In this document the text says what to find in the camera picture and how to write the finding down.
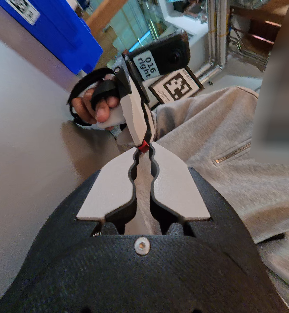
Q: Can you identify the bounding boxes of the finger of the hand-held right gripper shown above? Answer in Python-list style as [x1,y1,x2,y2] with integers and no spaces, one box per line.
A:
[144,104,157,143]
[121,81,149,147]

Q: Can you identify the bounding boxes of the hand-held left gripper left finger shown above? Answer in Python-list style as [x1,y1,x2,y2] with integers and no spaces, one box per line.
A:
[76,147,138,229]

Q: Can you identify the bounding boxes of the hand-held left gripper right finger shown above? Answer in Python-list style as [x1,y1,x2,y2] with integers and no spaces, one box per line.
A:
[149,142,211,225]

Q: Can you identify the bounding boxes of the person's right forearm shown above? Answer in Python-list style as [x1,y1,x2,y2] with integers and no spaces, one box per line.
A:
[115,86,258,157]

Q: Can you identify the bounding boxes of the person's right hand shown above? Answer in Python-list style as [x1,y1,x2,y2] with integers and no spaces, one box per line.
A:
[72,89,119,123]

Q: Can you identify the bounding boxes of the framed marker poster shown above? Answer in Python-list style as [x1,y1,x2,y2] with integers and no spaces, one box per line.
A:
[148,68,205,105]

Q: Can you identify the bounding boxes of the wooden beam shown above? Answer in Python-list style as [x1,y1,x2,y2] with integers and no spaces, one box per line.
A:
[86,0,129,37]

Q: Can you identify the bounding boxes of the blue storage bin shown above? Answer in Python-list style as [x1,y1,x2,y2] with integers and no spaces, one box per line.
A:
[0,0,104,76]

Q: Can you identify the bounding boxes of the silver ventilation ducts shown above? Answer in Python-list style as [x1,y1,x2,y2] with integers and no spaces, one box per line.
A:
[196,0,233,83]

